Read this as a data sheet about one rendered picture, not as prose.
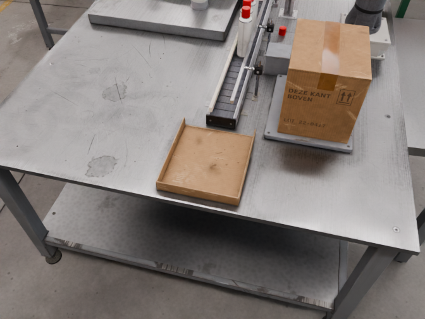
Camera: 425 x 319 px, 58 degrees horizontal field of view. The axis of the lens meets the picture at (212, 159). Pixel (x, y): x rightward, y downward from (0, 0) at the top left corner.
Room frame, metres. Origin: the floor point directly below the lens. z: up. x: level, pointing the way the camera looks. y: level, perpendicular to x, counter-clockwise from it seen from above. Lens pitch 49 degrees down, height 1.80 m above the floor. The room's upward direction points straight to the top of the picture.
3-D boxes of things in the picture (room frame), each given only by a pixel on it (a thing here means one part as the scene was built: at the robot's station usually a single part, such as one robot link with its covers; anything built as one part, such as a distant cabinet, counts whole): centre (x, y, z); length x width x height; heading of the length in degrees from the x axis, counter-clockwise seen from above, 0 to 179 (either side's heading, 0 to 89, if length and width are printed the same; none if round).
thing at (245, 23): (1.38, -0.13, 0.98); 0.05 x 0.05 x 0.20
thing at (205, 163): (0.83, 0.01, 0.85); 0.30 x 0.26 x 0.04; 166
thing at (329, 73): (1.07, -0.38, 0.99); 0.30 x 0.24 x 0.27; 167
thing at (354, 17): (1.54, -0.66, 0.97); 0.15 x 0.15 x 0.10
